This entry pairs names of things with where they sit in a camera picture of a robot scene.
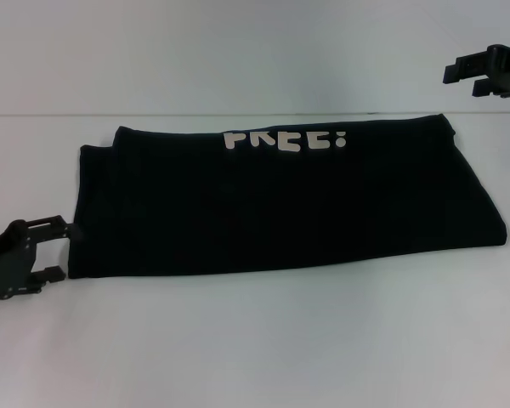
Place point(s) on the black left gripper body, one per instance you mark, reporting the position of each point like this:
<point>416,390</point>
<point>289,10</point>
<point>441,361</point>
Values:
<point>8,259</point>

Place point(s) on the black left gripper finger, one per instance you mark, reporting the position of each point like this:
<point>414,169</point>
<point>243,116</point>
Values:
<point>55,229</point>
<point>49,276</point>

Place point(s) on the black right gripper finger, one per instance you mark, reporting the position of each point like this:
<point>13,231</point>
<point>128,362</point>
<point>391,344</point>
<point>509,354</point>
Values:
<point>486,88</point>
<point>465,68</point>

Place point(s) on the black shirt with white print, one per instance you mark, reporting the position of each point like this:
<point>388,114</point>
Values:
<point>280,204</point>

